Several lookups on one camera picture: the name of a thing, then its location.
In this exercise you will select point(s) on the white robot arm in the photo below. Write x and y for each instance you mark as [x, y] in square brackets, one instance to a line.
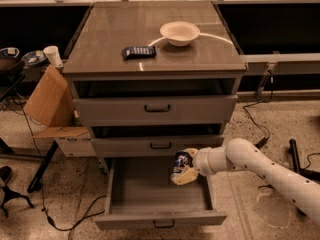
[240, 154]

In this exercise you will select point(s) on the grey middle drawer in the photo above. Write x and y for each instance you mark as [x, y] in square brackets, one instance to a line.
[154, 140]

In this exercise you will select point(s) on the grey top drawer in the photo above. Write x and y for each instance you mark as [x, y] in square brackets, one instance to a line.
[154, 102]

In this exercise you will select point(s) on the grey open bottom drawer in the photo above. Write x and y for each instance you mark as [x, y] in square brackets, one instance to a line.
[141, 195]

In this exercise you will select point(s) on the grey drawer cabinet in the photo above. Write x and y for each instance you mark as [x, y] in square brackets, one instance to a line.
[112, 26]

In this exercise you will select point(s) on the white paper bowl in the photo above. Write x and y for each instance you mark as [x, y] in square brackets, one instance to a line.
[180, 33]

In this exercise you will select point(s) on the brown cardboard box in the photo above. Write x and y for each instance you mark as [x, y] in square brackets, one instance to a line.
[51, 104]

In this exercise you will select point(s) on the black table leg left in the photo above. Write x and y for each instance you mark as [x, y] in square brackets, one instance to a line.
[35, 184]

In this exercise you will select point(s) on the white paper cup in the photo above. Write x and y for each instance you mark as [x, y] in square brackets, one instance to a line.
[52, 54]

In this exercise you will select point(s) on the blue plate with food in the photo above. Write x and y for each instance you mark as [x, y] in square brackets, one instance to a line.
[34, 58]

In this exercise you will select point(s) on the black tripod foot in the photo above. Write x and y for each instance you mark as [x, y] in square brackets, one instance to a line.
[10, 195]

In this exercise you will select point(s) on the blue bowl far left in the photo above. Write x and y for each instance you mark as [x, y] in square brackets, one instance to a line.
[9, 52]

